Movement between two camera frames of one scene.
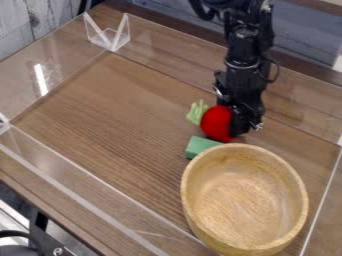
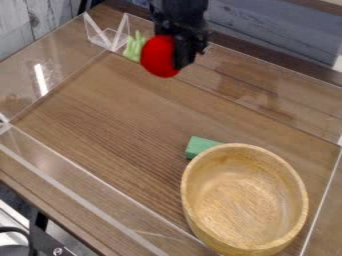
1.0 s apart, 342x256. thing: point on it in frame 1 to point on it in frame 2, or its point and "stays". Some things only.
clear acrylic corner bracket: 107,38 stays
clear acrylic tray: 93,132 stays
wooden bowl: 244,198 stays
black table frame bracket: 41,244 stays
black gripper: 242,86 to 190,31
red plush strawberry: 216,123 to 156,56
